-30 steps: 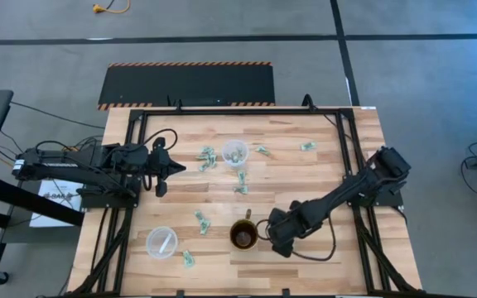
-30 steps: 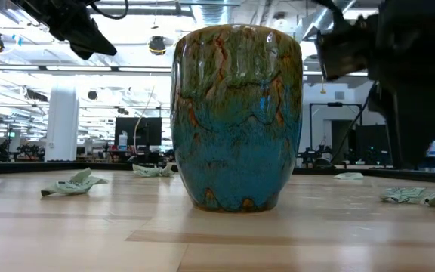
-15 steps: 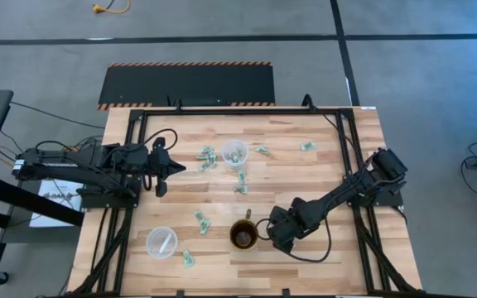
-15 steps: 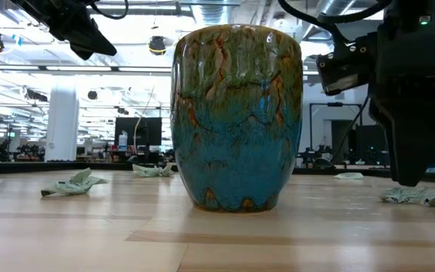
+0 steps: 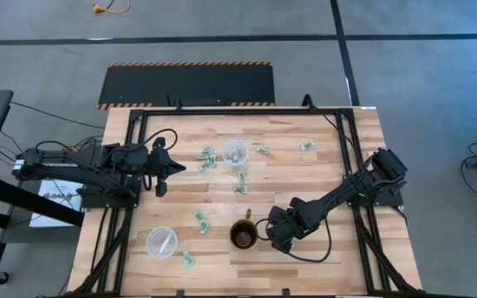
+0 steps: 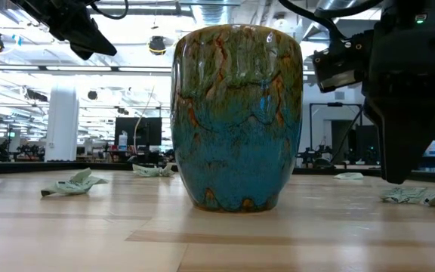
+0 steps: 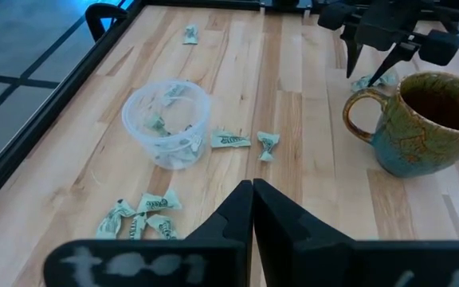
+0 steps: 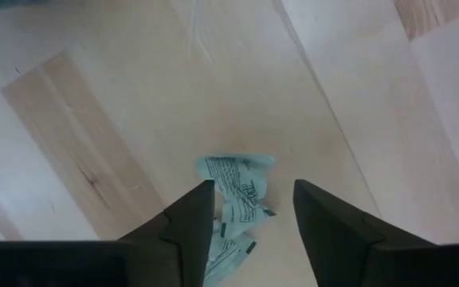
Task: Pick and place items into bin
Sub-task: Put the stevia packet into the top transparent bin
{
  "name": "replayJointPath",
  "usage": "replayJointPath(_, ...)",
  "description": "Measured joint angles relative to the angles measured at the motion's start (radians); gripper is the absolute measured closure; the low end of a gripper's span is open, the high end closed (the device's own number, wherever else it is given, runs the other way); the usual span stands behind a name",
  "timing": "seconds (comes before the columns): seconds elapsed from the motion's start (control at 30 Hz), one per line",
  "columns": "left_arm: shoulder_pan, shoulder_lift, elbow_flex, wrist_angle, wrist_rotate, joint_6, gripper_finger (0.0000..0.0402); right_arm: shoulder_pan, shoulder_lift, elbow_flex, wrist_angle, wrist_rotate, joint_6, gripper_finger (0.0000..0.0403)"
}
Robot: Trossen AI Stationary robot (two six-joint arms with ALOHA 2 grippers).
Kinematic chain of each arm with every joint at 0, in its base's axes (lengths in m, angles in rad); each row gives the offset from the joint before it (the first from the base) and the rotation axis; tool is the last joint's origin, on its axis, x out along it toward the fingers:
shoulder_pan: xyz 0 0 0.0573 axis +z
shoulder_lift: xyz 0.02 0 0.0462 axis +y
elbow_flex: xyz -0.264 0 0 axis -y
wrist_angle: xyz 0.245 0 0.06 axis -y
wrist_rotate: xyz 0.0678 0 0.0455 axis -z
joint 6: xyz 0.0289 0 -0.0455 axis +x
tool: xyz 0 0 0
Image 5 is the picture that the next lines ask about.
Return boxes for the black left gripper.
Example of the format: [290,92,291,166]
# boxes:
[147,147,187,180]

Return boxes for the clear plastic cup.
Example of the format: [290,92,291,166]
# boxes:
[145,225,179,260]
[220,139,250,169]

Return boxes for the green brown ceramic mug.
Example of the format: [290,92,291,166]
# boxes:
[229,209,260,251]

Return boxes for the black hazard-striped floor mat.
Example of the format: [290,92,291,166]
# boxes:
[97,61,276,112]

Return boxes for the white paper sheet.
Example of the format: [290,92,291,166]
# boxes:
[29,179,85,228]

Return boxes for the black diagonal bar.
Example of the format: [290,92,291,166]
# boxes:
[0,172,85,227]

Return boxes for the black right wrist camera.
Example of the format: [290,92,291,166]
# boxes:
[277,238,296,254]

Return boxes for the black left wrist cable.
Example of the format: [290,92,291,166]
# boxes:
[138,127,179,152]

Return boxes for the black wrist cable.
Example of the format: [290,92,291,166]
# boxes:
[291,213,333,264]
[138,127,179,152]

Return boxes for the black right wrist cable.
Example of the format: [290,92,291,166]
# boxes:
[291,213,333,264]

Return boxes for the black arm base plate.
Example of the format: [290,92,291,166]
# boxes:
[348,188,404,208]
[79,185,141,209]

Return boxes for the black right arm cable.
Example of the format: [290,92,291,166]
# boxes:
[320,113,366,166]

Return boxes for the black floor cable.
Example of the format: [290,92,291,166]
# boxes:
[9,101,107,129]

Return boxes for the grey flat base plate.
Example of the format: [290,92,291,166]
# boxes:
[1,181,82,246]

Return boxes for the yellow extension cord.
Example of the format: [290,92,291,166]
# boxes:
[92,0,132,15]

